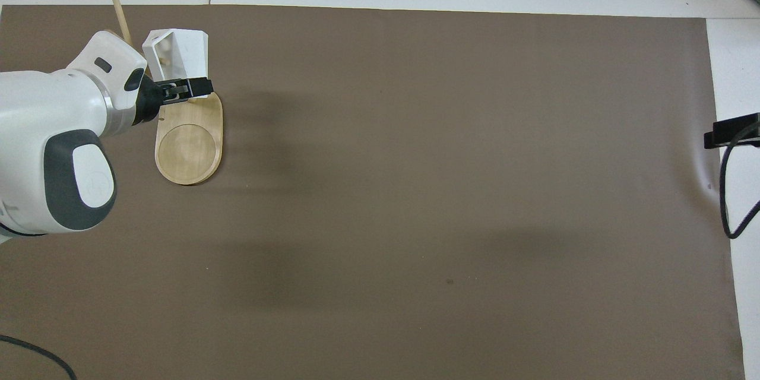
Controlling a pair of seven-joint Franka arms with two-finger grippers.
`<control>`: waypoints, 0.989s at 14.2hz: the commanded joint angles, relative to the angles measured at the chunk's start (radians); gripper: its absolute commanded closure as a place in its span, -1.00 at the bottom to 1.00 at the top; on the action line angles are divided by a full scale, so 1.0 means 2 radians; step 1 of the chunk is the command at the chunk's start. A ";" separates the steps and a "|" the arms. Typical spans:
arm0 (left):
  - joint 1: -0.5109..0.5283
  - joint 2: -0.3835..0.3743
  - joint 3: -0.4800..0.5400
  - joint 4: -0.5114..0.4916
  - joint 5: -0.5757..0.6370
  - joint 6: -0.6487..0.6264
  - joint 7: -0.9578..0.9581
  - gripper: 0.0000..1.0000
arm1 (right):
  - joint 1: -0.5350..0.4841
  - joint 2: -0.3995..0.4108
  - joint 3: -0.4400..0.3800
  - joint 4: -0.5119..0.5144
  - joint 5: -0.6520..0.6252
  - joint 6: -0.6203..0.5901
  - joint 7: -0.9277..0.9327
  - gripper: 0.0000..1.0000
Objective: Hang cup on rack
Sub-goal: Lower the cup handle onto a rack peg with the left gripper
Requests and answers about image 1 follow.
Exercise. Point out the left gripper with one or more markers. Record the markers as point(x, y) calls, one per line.
point(149, 98)

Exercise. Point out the white angular cup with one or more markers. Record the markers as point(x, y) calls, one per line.
point(191, 53)

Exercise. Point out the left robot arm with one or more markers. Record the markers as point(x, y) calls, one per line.
point(47, 107)

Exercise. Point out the wooden cup rack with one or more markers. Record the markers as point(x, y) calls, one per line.
point(190, 148)

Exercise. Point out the black stand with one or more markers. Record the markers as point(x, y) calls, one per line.
point(736, 129)

